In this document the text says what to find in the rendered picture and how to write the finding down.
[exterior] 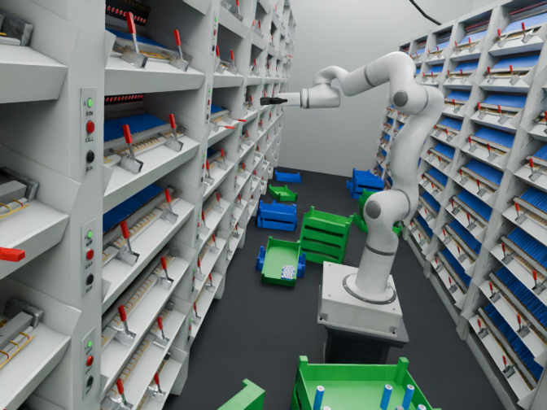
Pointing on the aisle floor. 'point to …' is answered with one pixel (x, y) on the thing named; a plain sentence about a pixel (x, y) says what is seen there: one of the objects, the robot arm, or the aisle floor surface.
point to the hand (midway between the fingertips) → (264, 101)
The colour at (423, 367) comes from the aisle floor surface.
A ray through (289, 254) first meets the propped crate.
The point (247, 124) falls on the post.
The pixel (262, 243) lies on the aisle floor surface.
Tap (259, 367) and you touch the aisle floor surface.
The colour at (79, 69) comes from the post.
